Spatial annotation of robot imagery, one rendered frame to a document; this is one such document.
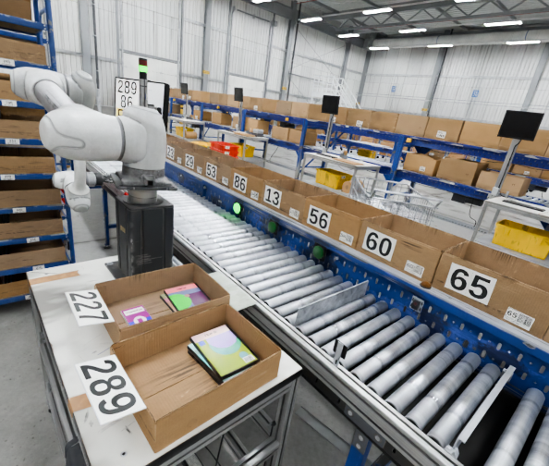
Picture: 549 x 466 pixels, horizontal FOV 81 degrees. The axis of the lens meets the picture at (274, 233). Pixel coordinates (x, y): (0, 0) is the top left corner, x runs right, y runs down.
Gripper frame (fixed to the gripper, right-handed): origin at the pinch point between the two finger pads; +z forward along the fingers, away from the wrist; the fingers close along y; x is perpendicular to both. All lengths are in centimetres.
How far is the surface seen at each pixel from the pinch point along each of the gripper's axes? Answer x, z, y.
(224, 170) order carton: -6, 67, -6
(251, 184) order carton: -4, 67, -42
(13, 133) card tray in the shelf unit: -22, -55, 22
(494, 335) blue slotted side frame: 10, 61, -199
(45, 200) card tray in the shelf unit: 18, -44, 22
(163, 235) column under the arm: 0, -17, -96
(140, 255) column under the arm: 7, -27, -96
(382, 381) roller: 20, 17, -184
